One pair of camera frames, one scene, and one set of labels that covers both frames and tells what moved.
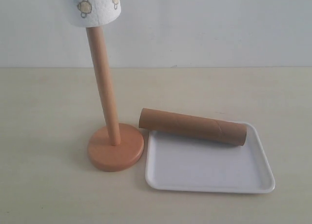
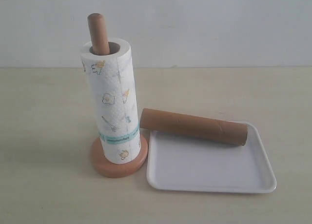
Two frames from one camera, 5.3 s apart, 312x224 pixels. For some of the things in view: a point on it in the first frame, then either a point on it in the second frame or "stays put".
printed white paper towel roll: (90, 9) -> (110, 79)
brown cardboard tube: (192, 126) stays put
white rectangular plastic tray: (177, 163) stays put
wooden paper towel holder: (118, 146) -> (99, 30)
